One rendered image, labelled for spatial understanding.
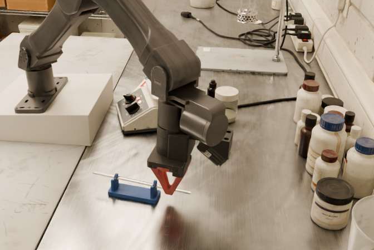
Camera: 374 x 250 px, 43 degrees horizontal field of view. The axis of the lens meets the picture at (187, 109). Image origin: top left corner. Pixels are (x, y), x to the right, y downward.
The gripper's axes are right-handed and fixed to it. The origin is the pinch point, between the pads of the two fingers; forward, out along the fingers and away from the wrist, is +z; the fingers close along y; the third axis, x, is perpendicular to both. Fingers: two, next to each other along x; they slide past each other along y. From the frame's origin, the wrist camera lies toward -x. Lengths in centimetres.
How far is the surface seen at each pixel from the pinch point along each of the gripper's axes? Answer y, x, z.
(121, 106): 29.0, 20.8, -0.1
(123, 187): 0.3, 9.4, 2.1
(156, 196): -0.4, 2.4, 1.9
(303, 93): 39.7, -23.0, -6.7
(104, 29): 261, 124, 63
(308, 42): 94, -24, -2
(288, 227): -1.2, -22.9, 2.0
